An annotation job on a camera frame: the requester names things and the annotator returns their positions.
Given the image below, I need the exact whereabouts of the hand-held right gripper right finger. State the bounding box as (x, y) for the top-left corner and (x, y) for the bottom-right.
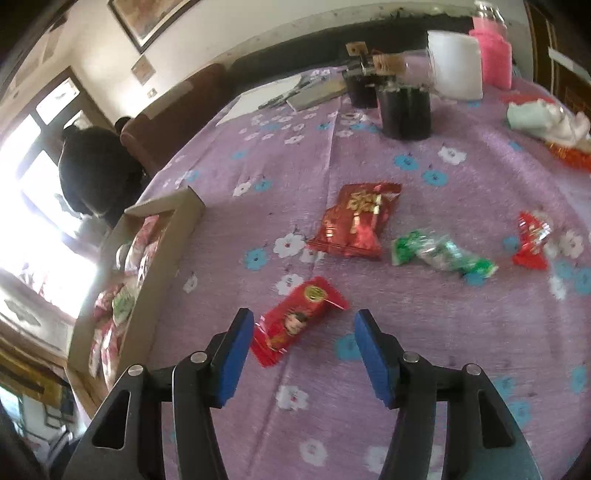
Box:
(353, 309), (543, 480)

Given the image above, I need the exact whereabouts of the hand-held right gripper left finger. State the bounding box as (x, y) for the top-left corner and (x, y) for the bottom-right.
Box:
(62, 308), (256, 480)

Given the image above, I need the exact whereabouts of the red doll-print snack packet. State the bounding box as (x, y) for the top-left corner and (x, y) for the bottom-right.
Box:
(249, 276), (349, 368)

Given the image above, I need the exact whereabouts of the shallow cardboard box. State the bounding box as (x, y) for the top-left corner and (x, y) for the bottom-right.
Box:
(67, 186), (206, 407)

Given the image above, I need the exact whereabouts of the white green-print snack packet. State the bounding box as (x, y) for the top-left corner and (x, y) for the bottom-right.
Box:
(112, 284), (139, 324)

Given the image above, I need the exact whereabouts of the pink cartoon snack packet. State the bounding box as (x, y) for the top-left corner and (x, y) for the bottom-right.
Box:
(124, 217), (167, 278)
(88, 318), (127, 388)

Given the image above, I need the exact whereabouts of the green twisted candy packet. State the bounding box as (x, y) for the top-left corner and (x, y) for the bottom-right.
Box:
(392, 230), (499, 280)

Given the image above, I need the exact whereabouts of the dark red gold-print snack packet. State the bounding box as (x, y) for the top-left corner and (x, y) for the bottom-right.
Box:
(307, 182), (402, 261)
(93, 284), (123, 319)

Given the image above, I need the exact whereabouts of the small red candy packet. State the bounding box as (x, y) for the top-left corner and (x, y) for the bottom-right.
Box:
(512, 211), (552, 269)

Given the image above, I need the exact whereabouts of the purple floral tablecloth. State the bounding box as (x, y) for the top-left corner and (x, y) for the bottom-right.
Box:
(134, 65), (591, 480)

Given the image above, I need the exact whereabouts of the black canister with wooden knob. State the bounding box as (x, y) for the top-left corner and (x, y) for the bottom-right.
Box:
(344, 41), (384, 109)
(373, 54), (432, 140)

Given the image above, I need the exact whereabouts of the brown upholstered chair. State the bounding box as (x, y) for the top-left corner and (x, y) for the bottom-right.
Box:
(120, 62), (232, 178)

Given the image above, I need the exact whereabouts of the white paper sheet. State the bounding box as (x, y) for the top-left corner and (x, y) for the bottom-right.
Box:
(216, 75), (308, 125)

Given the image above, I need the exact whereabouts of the tan notebook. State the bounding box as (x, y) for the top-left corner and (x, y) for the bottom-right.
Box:
(286, 80), (347, 112)

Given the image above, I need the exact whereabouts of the black pen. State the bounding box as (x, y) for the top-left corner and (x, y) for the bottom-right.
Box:
(259, 76), (324, 109)

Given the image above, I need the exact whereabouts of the red tassel ornament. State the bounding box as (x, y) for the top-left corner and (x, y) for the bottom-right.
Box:
(547, 143), (591, 174)

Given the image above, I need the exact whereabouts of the white and green cloth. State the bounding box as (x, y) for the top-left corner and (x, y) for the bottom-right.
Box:
(507, 99), (591, 153)

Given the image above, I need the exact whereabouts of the white plastic jar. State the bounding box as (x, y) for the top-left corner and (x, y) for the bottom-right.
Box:
(427, 30), (483, 100)

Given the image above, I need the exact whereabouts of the dark sofa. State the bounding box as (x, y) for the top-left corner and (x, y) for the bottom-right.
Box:
(228, 14), (476, 93)

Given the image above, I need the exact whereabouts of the pink thermos with knit sleeve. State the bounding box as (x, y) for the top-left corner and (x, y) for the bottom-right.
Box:
(468, 0), (513, 89)

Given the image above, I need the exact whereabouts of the wooden cabinet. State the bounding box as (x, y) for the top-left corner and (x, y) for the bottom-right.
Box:
(524, 0), (591, 112)

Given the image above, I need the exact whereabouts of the small wall plaque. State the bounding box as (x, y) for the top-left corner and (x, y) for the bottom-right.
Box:
(131, 55), (154, 85)

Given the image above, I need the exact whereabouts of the framed wall picture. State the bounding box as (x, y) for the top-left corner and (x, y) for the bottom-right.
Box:
(107, 0), (204, 54)

